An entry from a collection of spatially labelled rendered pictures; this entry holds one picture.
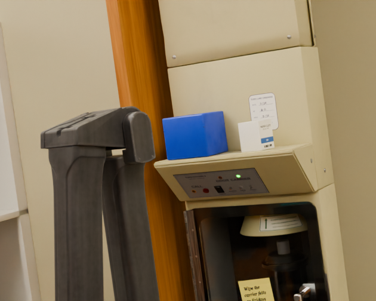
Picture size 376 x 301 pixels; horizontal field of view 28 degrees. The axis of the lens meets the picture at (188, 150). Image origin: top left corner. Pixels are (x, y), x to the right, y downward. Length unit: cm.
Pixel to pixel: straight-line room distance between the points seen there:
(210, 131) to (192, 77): 16
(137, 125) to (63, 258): 20
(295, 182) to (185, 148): 24
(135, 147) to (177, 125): 58
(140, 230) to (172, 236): 71
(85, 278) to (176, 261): 81
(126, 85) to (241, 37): 27
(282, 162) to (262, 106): 17
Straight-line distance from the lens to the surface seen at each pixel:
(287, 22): 158
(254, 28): 161
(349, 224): 203
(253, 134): 152
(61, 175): 98
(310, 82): 160
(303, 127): 157
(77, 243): 97
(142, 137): 101
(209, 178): 158
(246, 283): 167
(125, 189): 102
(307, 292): 162
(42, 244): 254
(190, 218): 170
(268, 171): 152
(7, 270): 266
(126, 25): 168
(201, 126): 155
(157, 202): 171
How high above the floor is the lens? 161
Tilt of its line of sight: 3 degrees down
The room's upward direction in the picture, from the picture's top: 8 degrees counter-clockwise
